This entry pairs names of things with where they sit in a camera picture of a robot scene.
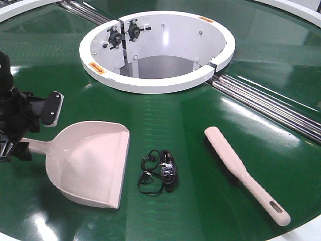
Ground white outer conveyor rim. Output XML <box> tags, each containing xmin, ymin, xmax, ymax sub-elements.
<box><xmin>257</xmin><ymin>0</ymin><xmax>320</xmax><ymax>28</ymax></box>

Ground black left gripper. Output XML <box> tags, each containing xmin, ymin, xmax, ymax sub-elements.
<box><xmin>1</xmin><ymin>87</ymin><xmax>47</xmax><ymax>162</ymax></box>

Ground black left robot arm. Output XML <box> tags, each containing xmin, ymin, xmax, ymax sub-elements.
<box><xmin>1</xmin><ymin>52</ymin><xmax>46</xmax><ymax>162</ymax></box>

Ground pink plastic dustpan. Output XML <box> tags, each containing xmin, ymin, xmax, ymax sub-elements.
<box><xmin>22</xmin><ymin>121</ymin><xmax>130</xmax><ymax>209</ymax></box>

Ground white outer rim left segment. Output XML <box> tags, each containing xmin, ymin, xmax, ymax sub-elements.
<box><xmin>1</xmin><ymin>0</ymin><xmax>59</xmax><ymax>22</ymax></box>

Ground black bearing block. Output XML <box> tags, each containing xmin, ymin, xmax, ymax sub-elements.
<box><xmin>126</xmin><ymin>19</ymin><xmax>151</xmax><ymax>42</ymax></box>
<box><xmin>108</xmin><ymin>26</ymin><xmax>122</xmax><ymax>50</ymax></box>

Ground pink hand brush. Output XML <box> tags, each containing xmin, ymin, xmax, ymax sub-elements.
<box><xmin>204</xmin><ymin>127</ymin><xmax>291</xmax><ymax>226</ymax></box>

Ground black bearing block left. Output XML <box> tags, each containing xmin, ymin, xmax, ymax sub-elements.
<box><xmin>108</xmin><ymin>26</ymin><xmax>122</xmax><ymax>50</ymax></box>

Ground white inner conveyor ring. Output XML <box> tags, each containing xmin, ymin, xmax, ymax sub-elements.
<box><xmin>79</xmin><ymin>10</ymin><xmax>236</xmax><ymax>94</ymax></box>

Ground black cable bundle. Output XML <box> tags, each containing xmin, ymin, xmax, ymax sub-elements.
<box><xmin>137</xmin><ymin>149</ymin><xmax>180</xmax><ymax>196</ymax></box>

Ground chrome conveyor rollers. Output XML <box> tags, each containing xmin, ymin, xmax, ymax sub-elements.
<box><xmin>207</xmin><ymin>75</ymin><xmax>320</xmax><ymax>144</ymax></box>
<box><xmin>58</xmin><ymin>1</ymin><xmax>111</xmax><ymax>25</ymax></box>

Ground black bearing block right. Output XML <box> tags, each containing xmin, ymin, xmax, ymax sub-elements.
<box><xmin>126</xmin><ymin>19</ymin><xmax>151</xmax><ymax>42</ymax></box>

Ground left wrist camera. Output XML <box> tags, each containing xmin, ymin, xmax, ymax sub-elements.
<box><xmin>40</xmin><ymin>91</ymin><xmax>64</xmax><ymax>128</ymax></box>

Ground chrome conveyor rollers rear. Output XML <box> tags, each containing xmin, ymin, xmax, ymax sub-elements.
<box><xmin>58</xmin><ymin>1</ymin><xmax>111</xmax><ymax>25</ymax></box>

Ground chrome conveyor rollers right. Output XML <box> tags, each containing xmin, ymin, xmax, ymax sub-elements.
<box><xmin>207</xmin><ymin>75</ymin><xmax>320</xmax><ymax>144</ymax></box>

